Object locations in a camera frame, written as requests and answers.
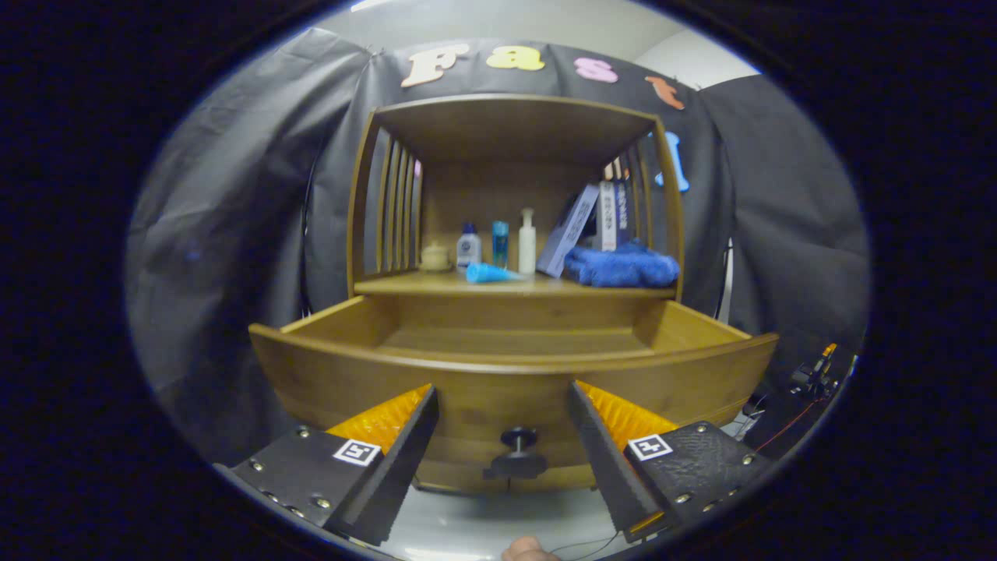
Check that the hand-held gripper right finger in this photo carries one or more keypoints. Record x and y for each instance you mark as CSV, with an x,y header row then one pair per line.
x,y
606,467

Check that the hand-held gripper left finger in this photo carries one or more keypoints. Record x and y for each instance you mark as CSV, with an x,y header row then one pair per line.
x,y
397,475

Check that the wooden drawer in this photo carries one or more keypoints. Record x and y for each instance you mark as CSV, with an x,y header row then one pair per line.
x,y
498,389

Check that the blue and white tube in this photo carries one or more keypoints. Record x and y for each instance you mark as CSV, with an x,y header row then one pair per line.
x,y
487,273

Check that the wooden countertop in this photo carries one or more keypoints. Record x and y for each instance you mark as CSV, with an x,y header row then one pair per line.
x,y
436,283

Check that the wooden cabinet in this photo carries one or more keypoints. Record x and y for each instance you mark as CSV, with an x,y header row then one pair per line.
x,y
506,132

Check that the blue towel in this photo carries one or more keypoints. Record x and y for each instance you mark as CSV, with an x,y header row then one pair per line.
x,y
623,267

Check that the beige lidded teacup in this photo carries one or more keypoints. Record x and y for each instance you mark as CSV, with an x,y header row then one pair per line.
x,y
435,257

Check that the black equipment with orange clamp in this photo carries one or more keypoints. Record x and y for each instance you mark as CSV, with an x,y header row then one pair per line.
x,y
810,378

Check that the white bottle blue cap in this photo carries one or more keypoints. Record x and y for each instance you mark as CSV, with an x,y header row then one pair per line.
x,y
468,251

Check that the white pump bottle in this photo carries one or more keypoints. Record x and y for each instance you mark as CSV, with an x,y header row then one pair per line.
x,y
527,245

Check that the lavender book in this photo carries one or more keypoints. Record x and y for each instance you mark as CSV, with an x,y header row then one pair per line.
x,y
568,230

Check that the clear blue bottle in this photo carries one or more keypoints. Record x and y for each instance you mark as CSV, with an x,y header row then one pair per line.
x,y
500,245

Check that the white spine book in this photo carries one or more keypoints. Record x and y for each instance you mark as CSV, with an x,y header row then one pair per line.
x,y
607,218

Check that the dark blue book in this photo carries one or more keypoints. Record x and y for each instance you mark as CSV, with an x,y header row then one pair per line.
x,y
623,210

